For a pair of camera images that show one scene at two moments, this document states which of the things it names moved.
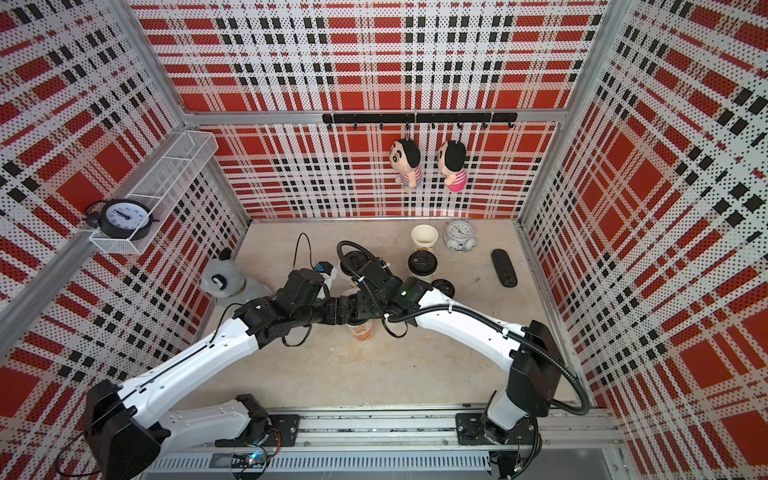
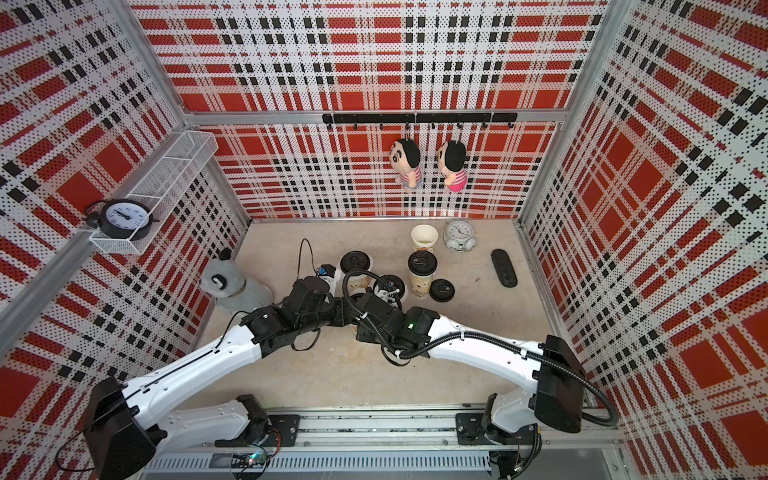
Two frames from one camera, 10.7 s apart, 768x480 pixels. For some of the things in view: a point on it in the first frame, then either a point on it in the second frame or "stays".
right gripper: (362, 307) to (363, 334)
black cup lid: (353, 262) stays
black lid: (422, 263) stays
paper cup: (424, 235) stays
